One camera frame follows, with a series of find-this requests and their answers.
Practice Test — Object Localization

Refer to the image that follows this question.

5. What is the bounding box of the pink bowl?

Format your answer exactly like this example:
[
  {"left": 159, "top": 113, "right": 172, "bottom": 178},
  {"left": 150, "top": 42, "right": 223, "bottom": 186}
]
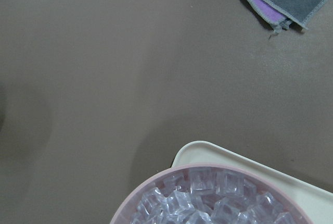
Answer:
[{"left": 109, "top": 163, "right": 333, "bottom": 224}]

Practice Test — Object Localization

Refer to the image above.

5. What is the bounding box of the cream plastic tray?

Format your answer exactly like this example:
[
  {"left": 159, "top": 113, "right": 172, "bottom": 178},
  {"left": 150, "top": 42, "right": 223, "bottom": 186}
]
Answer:
[{"left": 170, "top": 140, "right": 333, "bottom": 209}]

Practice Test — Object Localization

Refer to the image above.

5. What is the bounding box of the pile of clear ice cubes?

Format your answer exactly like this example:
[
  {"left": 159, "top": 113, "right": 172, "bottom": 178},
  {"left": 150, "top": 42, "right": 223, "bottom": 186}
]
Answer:
[{"left": 130, "top": 167, "right": 304, "bottom": 223}]

